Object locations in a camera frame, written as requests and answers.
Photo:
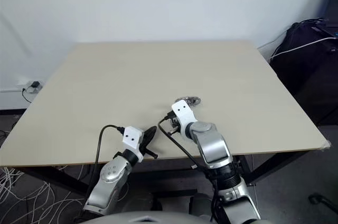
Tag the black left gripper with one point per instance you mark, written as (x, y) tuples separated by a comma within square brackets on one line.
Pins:
[(145, 150)]

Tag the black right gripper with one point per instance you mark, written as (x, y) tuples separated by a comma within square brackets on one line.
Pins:
[(176, 126)]

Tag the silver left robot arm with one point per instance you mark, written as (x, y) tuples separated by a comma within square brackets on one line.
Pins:
[(111, 173)]

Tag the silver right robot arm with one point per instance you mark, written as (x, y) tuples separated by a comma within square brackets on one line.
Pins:
[(211, 144)]

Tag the grey robot torso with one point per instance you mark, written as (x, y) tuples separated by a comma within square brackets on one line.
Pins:
[(126, 217)]

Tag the black power adapter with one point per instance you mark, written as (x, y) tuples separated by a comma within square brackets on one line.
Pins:
[(35, 84)]

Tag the black fabric bag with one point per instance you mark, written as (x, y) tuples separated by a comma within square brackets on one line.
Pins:
[(303, 76)]

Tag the black chair base leg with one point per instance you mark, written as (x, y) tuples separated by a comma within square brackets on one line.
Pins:
[(317, 198)]

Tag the black laptop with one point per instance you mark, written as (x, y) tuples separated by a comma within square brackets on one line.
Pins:
[(334, 2)]

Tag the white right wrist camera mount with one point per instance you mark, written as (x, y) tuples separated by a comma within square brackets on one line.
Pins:
[(182, 110)]

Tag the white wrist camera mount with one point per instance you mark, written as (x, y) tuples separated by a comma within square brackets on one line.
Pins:
[(132, 136), (182, 110)]

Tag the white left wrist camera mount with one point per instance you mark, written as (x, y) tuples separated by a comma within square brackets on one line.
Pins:
[(132, 136)]

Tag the black metal table frame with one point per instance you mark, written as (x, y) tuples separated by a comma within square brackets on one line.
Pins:
[(52, 176)]

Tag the white wall power outlet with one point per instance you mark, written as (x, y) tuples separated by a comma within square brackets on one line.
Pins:
[(22, 82)]

